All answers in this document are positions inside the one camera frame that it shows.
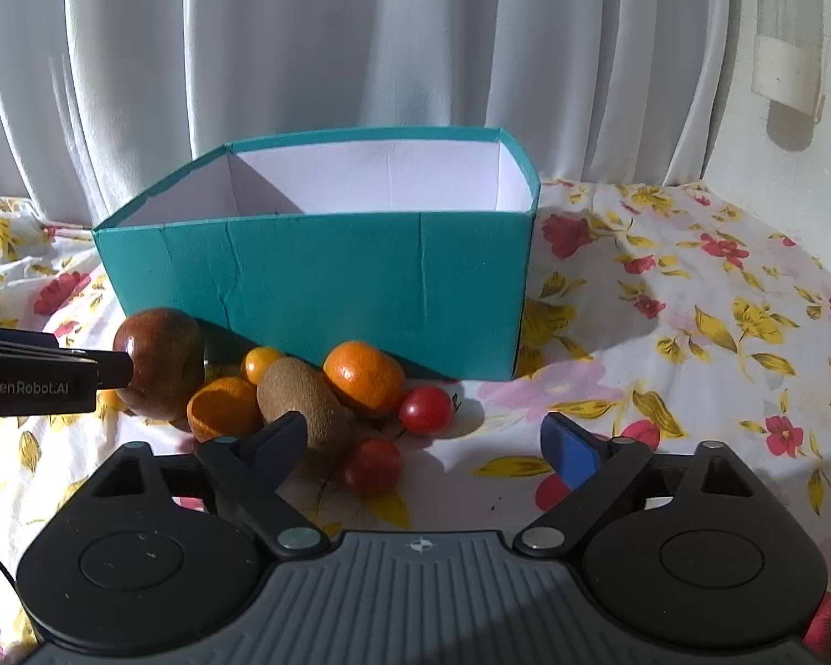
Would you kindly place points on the white wall pipe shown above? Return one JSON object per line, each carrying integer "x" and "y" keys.
{"x": 789, "y": 48}

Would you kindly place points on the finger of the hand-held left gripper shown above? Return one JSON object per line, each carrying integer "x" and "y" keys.
{"x": 111, "y": 368}

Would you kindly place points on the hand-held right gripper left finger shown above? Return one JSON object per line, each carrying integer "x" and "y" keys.
{"x": 280, "y": 447}

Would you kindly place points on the red apple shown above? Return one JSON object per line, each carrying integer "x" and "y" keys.
{"x": 170, "y": 360}

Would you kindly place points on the white curtain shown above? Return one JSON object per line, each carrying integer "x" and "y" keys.
{"x": 318, "y": 41}

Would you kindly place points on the elongated brown kiwi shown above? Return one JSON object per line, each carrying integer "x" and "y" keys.
{"x": 305, "y": 398}

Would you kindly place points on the teal cardboard box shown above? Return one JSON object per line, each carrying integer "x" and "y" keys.
{"x": 318, "y": 277}

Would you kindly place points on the large orange mandarin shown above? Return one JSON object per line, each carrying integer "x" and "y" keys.
{"x": 363, "y": 377}

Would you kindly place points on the dimpled orange mandarin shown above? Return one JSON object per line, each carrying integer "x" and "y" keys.
{"x": 225, "y": 412}

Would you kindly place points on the red cherry tomato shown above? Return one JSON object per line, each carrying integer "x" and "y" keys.
{"x": 372, "y": 465}
{"x": 426, "y": 410}

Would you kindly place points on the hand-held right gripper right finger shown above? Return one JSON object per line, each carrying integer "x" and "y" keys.
{"x": 569, "y": 454}

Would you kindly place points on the floral printed cloth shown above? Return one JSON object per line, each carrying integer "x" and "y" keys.
{"x": 699, "y": 332}

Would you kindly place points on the small orange cherry tomato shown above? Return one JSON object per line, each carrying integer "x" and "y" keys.
{"x": 262, "y": 364}

